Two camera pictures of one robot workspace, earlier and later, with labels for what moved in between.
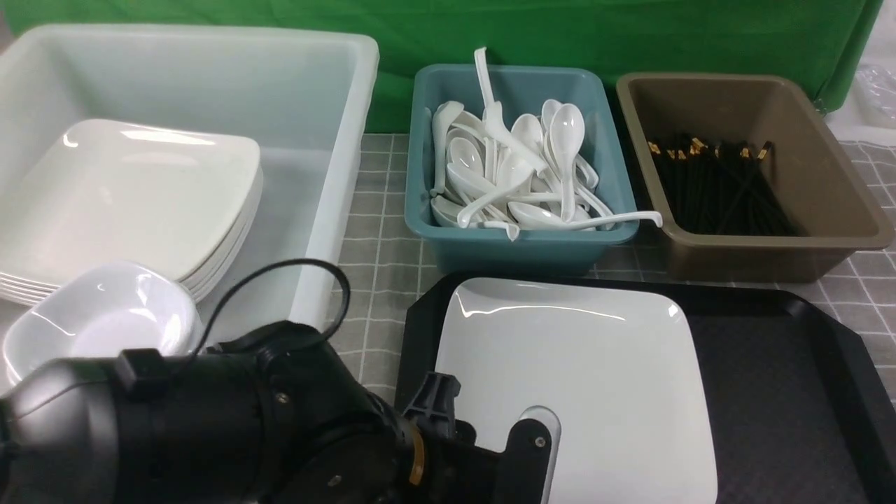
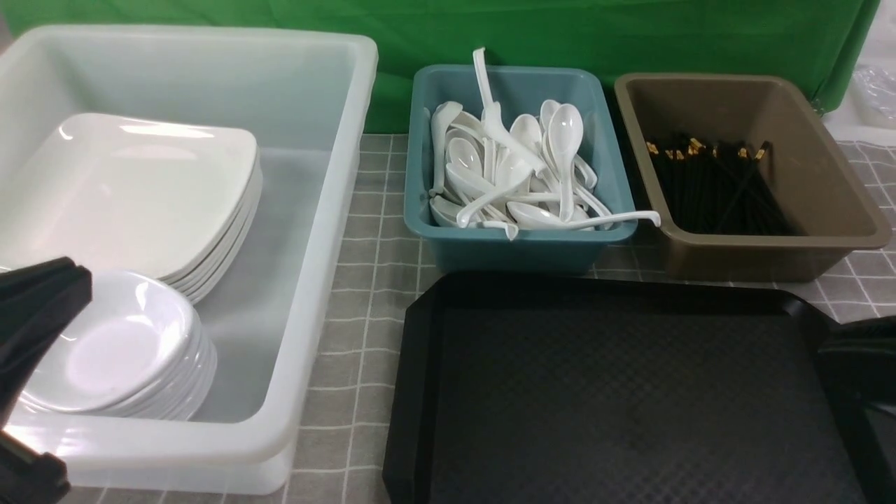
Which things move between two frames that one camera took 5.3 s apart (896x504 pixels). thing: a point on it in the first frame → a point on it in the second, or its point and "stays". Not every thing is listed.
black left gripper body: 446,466 → 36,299
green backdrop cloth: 824,39 stays
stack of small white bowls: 96,311 stays
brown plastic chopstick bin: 836,211 stays
